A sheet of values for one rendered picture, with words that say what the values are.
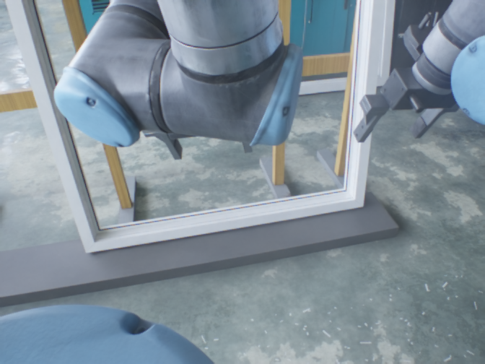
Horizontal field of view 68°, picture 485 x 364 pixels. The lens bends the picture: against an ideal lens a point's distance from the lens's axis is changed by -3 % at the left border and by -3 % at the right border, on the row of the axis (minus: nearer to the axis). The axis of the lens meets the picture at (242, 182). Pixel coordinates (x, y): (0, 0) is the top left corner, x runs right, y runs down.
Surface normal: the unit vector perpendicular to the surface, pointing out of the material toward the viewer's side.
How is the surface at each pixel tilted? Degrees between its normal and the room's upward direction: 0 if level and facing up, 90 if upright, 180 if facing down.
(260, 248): 0
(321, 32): 90
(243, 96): 109
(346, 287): 0
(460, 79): 94
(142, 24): 43
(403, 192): 0
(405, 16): 90
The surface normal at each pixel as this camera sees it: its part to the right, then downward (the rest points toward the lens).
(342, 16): 0.20, 0.58
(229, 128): -0.26, 0.82
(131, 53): -0.17, -0.44
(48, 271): -0.04, -0.80
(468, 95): -0.87, 0.39
